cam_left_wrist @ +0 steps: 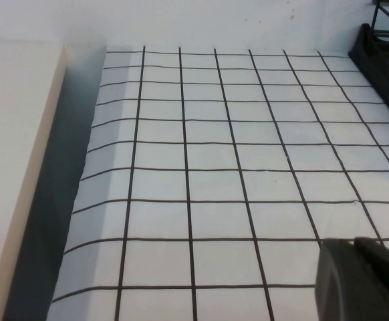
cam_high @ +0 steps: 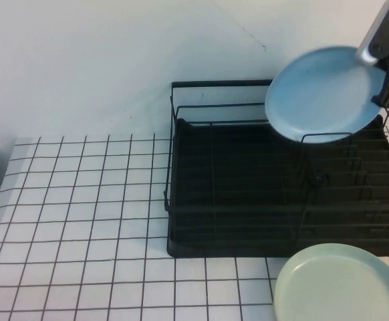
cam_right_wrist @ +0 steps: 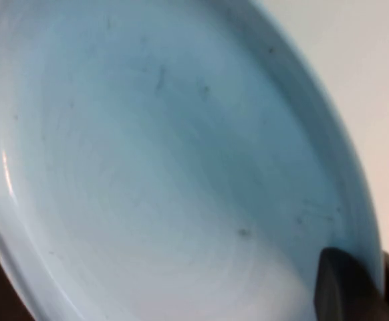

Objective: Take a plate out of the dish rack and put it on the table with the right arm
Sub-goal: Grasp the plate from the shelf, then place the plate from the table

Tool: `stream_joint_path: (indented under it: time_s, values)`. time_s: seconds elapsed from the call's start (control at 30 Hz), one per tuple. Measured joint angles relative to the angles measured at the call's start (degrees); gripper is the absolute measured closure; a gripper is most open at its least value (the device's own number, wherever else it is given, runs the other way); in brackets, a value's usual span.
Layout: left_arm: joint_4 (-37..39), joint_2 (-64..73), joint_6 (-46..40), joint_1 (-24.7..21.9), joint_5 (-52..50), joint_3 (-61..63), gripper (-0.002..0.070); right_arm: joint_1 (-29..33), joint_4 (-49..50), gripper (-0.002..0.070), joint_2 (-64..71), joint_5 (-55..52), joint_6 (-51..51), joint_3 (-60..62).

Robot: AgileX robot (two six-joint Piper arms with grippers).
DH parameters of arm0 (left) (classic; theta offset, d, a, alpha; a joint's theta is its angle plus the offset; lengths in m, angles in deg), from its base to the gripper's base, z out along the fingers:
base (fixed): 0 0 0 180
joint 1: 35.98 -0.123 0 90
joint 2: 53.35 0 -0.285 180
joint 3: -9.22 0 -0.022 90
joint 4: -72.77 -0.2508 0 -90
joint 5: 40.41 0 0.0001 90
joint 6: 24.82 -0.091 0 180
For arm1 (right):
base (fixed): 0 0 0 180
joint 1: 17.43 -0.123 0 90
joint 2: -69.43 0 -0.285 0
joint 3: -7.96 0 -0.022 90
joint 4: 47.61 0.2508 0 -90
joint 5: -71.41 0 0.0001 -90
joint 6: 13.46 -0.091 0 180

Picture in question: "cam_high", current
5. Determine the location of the light blue round plate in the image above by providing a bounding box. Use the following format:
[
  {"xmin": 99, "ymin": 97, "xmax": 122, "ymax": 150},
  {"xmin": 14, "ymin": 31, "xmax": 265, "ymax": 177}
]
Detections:
[{"xmin": 264, "ymin": 45, "xmax": 388, "ymax": 144}]

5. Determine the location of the pale green round plate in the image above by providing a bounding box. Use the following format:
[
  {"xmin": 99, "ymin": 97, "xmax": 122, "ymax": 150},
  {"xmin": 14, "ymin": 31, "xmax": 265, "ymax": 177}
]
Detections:
[{"xmin": 273, "ymin": 243, "xmax": 389, "ymax": 321}]

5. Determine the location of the black wire dish rack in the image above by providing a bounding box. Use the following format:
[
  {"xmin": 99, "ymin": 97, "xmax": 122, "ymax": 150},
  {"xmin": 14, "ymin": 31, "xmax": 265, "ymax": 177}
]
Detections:
[
  {"xmin": 166, "ymin": 115, "xmax": 389, "ymax": 258},
  {"xmin": 163, "ymin": 79, "xmax": 389, "ymax": 258}
]

